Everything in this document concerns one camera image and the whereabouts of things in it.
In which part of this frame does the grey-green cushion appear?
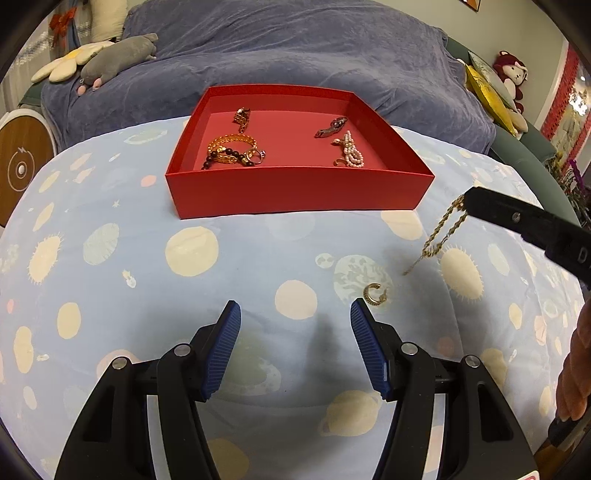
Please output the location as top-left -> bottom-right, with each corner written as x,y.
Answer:
468,51 -> 518,112

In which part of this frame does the black bead bracelet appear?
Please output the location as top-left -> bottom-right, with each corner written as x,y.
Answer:
202,147 -> 245,171

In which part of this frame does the purple flower plant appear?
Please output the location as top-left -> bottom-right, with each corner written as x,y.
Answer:
549,157 -> 591,208

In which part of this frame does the gold earring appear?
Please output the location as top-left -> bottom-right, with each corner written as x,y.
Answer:
363,282 -> 387,306

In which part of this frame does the yellow cushion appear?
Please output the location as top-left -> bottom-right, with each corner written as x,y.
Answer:
464,65 -> 520,137

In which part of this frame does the red wall hanging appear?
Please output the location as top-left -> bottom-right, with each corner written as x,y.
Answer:
542,44 -> 581,139

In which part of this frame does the light blue planet-print tablecloth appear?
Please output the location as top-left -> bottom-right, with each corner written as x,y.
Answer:
0,115 -> 591,480

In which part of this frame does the grey plush toy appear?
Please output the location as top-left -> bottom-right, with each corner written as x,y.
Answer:
78,33 -> 158,95

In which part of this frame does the gold bangle bracelet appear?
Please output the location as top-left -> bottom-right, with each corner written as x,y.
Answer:
206,134 -> 259,166

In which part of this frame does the white appliance with wooden disc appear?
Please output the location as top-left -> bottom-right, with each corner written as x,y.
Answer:
0,111 -> 56,227

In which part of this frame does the green sofa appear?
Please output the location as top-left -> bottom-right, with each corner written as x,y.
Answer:
445,37 -> 583,222

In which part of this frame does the red monkey plush toy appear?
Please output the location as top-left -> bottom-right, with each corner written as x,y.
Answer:
492,50 -> 529,114

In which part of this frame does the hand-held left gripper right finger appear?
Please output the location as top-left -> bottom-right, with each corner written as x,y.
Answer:
351,299 -> 539,480

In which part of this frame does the person's right hand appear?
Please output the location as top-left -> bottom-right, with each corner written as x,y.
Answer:
554,305 -> 591,422

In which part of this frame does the blue-grey blanket covered sofa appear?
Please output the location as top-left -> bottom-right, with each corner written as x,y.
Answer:
41,0 -> 497,155

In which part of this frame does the red bow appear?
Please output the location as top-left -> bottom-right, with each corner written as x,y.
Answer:
50,7 -> 77,47

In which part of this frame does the red cardboard box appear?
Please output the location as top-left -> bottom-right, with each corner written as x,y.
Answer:
165,84 -> 435,219

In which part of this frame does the pearl bracelet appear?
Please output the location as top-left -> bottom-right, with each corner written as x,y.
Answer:
331,130 -> 365,168

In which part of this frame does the silver wristwatch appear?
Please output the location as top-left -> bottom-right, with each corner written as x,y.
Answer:
315,117 -> 348,139

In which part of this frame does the cream flower cushion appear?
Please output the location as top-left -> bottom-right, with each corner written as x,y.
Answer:
31,41 -> 114,84

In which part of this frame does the white curtain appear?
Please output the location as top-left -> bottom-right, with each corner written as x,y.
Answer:
0,14 -> 61,112

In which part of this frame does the gold chain necklace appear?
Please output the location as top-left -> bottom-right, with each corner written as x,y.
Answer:
403,194 -> 468,277

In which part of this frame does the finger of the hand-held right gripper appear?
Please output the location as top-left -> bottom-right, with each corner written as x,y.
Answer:
522,230 -> 591,278
464,186 -> 591,245

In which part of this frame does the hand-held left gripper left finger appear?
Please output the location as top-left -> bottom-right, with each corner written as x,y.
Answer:
54,300 -> 241,480

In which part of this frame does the white plush toy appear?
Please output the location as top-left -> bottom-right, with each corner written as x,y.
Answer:
90,0 -> 127,44

